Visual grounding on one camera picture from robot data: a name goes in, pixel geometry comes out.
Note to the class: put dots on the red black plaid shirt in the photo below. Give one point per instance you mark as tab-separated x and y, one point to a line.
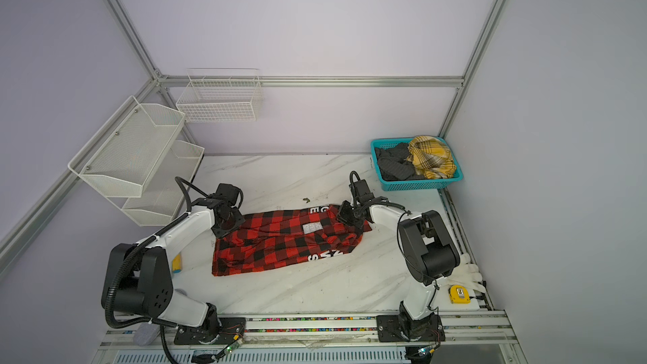
276	239

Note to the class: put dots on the yellow tape measure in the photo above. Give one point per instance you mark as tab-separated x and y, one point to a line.
459	295

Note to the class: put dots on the dark grey shirt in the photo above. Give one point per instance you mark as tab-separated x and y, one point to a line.
394	163

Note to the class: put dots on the white wire wall basket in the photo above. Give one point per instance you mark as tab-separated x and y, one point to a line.
221	95

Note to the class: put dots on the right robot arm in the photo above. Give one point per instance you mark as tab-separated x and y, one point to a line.
429	252

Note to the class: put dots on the teal plastic basket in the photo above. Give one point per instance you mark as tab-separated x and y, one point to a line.
397	185

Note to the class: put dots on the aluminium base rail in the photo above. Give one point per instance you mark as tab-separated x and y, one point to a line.
327	338

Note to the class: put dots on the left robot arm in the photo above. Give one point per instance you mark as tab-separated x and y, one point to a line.
139	286

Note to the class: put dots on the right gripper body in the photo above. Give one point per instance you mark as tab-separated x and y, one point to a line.
350	214

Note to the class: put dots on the white mesh wall shelf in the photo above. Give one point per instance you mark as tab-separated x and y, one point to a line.
132	161

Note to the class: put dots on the grey foam pad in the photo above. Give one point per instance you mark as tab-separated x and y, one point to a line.
146	334

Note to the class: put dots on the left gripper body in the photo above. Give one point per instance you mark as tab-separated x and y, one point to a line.
226	227

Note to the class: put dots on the white work glove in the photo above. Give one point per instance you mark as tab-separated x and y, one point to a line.
468	274

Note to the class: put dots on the yellow plaid shirt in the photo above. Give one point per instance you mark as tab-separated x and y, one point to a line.
432	158

